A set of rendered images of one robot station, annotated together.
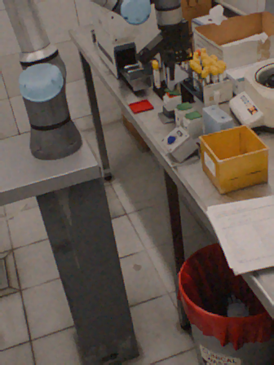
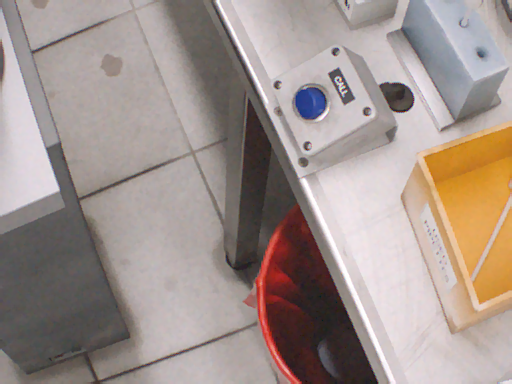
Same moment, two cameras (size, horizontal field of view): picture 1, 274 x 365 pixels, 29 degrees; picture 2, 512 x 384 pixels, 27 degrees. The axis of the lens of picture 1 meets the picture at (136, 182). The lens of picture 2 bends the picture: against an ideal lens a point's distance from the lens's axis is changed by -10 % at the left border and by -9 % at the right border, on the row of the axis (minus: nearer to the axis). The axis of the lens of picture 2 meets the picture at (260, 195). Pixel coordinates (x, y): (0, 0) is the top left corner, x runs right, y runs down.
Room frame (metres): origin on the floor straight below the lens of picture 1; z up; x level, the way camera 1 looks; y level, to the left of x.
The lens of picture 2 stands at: (0.90, 0.02, 1.76)
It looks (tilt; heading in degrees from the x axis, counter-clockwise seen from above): 72 degrees down; 343
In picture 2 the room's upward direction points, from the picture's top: 7 degrees clockwise
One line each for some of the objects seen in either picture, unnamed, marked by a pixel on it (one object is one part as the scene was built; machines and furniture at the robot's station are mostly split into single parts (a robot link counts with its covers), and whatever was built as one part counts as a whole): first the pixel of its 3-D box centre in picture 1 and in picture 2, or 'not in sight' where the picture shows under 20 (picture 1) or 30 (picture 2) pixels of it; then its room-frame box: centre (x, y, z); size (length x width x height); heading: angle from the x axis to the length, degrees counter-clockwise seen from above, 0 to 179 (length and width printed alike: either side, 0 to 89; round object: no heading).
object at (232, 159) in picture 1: (233, 159); (503, 222); (1.11, -0.25, 0.92); 0.13 x 0.13 x 0.10; 10
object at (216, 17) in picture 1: (216, 22); not in sight; (2.10, -0.43, 0.94); 0.22 x 0.12 x 0.13; 17
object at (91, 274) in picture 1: (86, 265); (10, 226); (1.33, 0.21, 0.44); 0.20 x 0.20 x 0.87; 13
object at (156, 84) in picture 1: (171, 80); not in sight; (1.62, -0.17, 0.93); 0.17 x 0.09 x 0.11; 14
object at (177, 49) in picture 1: (174, 41); not in sight; (1.48, -0.17, 1.12); 0.09 x 0.08 x 0.12; 102
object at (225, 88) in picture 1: (205, 81); not in sight; (1.61, -0.28, 0.91); 0.20 x 0.10 x 0.07; 13
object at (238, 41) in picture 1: (244, 47); not in sight; (1.76, -0.45, 0.95); 0.29 x 0.25 x 0.15; 103
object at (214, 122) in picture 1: (218, 129); (453, 48); (1.27, -0.25, 0.92); 0.10 x 0.07 x 0.10; 15
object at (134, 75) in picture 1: (132, 72); not in sight; (1.77, -0.05, 0.92); 0.21 x 0.07 x 0.05; 13
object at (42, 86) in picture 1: (43, 93); not in sight; (1.34, 0.21, 1.08); 0.13 x 0.12 x 0.14; 1
